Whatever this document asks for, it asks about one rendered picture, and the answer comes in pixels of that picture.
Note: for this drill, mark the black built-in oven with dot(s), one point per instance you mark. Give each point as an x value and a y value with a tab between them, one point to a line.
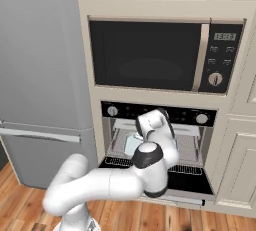
190	116

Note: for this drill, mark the pale white gripper body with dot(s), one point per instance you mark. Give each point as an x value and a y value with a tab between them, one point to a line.
131	145

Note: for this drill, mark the grey fridge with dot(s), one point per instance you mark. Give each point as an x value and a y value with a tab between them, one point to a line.
40	58

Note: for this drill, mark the black built-in microwave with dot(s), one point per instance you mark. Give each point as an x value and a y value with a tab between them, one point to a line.
150	55

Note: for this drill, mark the cream panelled cupboard door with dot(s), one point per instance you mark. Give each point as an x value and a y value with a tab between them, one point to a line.
238	165
248	75

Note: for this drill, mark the silver oven knob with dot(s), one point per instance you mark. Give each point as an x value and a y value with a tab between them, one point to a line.
112	110
202	118

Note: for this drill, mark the black microwave door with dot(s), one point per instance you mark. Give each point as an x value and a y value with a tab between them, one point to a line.
143	55

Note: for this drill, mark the silver microwave knob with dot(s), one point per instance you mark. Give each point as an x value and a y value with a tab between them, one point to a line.
215	79

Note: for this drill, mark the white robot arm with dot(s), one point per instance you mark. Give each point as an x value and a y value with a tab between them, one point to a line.
100	183

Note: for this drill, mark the black oven door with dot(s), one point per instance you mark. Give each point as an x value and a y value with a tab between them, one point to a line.
190	181

